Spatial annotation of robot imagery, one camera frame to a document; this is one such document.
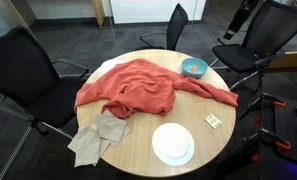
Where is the beige cloth napkin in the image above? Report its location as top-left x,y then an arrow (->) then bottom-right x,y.
68,110 -> 131,167

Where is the black office chair right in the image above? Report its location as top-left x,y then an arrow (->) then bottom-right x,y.
210,0 -> 297,90

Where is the blue bowl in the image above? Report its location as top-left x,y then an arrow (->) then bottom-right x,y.
181,58 -> 208,79

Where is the black robot base with clamps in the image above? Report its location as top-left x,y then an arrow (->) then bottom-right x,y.
242,93 -> 297,180

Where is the small green white packet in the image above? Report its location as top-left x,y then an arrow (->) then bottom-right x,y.
204,114 -> 222,129

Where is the black office chair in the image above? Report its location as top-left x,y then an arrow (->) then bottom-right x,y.
0,28 -> 85,132
138,3 -> 188,51
210,0 -> 297,90

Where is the black office chair left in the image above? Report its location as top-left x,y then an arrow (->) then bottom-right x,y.
0,28 -> 85,132

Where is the red orange cloth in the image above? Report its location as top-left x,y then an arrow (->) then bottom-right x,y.
75,58 -> 238,119

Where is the white plate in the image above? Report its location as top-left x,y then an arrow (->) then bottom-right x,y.
152,123 -> 195,166

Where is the round wooden table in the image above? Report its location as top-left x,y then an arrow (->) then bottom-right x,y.
75,49 -> 237,178

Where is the black office chair back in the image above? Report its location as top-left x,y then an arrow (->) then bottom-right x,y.
138,3 -> 188,51

